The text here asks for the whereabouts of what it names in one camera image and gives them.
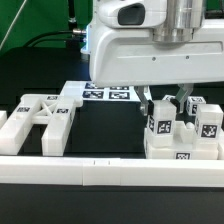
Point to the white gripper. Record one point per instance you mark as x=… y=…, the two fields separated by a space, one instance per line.
x=155 y=42

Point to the white chair back frame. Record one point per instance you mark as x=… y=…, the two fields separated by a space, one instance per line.
x=56 y=112

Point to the white fence bar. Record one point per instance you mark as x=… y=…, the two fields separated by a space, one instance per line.
x=111 y=172
x=3 y=118

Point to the white left fence bar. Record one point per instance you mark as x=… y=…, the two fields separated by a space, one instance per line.
x=3 y=118

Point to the white chair seat part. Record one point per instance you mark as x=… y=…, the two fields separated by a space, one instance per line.
x=182 y=146

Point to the black vertical pole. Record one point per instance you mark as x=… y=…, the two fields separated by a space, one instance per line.
x=71 y=11

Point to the white tagged cube left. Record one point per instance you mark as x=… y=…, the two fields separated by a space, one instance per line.
x=168 y=97

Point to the white tagged cube right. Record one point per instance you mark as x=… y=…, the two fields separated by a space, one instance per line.
x=192 y=103

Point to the white tagged cube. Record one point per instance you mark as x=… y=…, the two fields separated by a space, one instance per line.
x=192 y=103
x=168 y=97

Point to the white front fence bar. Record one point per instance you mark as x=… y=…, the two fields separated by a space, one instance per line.
x=111 y=172

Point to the white marker base sheet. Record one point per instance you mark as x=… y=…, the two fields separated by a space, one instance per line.
x=89 y=92

